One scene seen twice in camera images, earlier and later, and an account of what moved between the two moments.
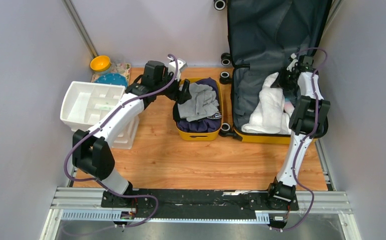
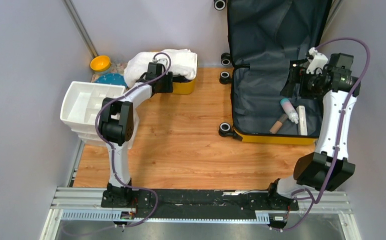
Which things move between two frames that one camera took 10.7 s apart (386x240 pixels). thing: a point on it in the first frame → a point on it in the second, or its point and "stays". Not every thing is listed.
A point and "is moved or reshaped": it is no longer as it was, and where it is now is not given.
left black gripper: x=181 y=96 → x=168 y=87
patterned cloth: x=123 y=68 stays
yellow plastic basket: x=202 y=136 is moved or reshaped
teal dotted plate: x=112 y=78 stays
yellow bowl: x=100 y=63 stays
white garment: x=269 y=116 → x=181 y=62
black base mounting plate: x=199 y=203 stays
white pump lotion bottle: x=288 y=107 stays
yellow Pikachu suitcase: x=263 y=35 stays
